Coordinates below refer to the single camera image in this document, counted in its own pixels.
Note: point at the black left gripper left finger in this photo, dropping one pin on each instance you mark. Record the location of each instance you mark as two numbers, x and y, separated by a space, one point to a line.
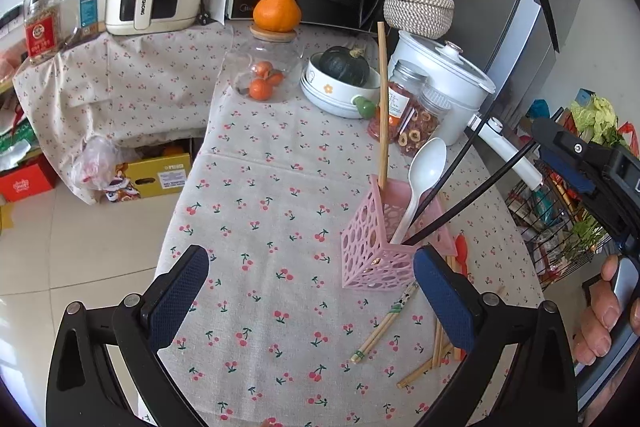
83 387

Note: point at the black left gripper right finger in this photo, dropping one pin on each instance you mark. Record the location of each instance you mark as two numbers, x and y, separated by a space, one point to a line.
539 389

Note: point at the bare bamboo chopstick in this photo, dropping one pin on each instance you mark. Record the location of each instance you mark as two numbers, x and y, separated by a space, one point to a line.
424 368
439 338

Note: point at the bamboo chopsticks pair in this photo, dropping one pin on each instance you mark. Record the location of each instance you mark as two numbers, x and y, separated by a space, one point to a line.
361 353

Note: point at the red plastic spoon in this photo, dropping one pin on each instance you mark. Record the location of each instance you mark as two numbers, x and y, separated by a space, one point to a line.
462 254

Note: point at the person's right hand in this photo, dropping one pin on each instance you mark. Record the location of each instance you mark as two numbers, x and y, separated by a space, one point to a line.
593 339

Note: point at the green leafy vegetables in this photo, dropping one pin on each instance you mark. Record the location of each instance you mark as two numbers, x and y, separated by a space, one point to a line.
596 121

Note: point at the black chopstick lower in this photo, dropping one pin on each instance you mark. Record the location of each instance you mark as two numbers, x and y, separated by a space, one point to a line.
472 197

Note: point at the black chopstick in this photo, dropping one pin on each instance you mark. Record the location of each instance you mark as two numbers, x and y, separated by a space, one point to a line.
453 164
472 197

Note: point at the black chopstick upper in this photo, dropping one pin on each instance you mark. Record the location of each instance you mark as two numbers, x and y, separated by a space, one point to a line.
453 164

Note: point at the white plastic spoon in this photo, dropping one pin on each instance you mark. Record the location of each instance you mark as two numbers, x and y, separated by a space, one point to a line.
425 170

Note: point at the white electric cooking pot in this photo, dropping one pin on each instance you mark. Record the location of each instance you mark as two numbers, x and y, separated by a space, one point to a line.
449 73

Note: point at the jar of dried fruit rings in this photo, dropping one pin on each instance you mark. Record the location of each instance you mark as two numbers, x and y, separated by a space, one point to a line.
423 118

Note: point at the cherry print tablecloth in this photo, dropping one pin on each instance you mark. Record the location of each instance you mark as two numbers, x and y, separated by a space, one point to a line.
270 335

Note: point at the red box on floor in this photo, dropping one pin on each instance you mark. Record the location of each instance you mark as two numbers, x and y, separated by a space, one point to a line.
34 177

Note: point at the pink perforated utensil holder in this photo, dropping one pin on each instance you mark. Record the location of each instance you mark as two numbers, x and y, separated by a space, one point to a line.
370 261

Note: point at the plastic bag on floor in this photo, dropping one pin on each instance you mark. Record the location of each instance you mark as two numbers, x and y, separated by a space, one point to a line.
96 165

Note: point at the jar of red berries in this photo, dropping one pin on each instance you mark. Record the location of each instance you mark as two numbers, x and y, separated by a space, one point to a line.
405 84

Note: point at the yellow cardboard box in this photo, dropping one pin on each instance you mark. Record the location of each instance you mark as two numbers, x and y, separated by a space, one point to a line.
147 178

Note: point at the woven white basket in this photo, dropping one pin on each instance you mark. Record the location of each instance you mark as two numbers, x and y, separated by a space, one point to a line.
426 18

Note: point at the long bamboo chopstick in holder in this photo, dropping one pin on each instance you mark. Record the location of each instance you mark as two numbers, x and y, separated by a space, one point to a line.
383 131

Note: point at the dark green squash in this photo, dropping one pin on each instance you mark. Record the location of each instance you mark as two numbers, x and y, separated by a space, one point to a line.
344 64

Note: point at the white bowl with flower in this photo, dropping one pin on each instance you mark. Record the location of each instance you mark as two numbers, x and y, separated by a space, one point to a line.
338 98

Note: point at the glass jar with oranges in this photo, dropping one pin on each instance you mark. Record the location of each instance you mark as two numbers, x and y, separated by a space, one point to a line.
263 64

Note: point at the red label spice jar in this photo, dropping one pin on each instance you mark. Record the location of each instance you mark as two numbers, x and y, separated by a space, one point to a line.
42 30

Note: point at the blue label clear jar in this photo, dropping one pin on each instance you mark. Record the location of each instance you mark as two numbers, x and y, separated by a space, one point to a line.
79 21

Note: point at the large orange tangerine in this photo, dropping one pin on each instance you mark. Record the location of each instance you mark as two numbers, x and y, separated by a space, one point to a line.
277 15

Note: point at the black wire vegetable rack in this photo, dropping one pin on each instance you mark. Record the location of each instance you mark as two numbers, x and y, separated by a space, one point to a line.
559 232

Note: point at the white pot handle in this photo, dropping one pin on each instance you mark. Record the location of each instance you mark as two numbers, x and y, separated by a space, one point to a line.
491 134

